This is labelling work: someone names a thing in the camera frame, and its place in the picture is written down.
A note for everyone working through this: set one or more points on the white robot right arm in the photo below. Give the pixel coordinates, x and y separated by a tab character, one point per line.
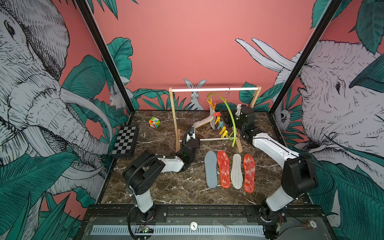
299	174

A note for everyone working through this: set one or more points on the green clip hanger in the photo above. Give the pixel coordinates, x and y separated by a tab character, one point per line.
224	131

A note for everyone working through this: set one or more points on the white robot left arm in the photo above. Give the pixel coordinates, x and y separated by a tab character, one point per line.
146	168

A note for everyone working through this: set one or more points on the red orange-edged insole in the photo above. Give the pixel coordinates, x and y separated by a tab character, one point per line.
224	166
250	169

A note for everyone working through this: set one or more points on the wooden hanger rack frame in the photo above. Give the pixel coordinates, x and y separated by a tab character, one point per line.
210	90

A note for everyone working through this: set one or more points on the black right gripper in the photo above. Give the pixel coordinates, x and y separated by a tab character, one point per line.
236	113

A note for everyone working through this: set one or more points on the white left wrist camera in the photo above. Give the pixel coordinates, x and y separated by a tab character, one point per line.
190	134

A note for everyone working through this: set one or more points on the grey textured insole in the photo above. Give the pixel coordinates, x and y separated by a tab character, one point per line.
236	172

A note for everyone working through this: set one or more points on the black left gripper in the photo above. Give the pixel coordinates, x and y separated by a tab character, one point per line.
197	142

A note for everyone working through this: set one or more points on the white smooth insole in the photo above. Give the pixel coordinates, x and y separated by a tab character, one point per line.
211	169

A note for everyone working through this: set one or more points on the colourful puzzle cube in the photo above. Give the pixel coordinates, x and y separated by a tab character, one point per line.
154	122

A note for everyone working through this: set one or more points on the yellow-edged insole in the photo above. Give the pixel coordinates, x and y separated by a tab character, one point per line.
209	119

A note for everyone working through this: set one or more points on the white perforated rail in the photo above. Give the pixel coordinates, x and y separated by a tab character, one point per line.
178	230

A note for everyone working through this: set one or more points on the black white checkerboard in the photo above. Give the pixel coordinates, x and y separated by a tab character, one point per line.
125	144

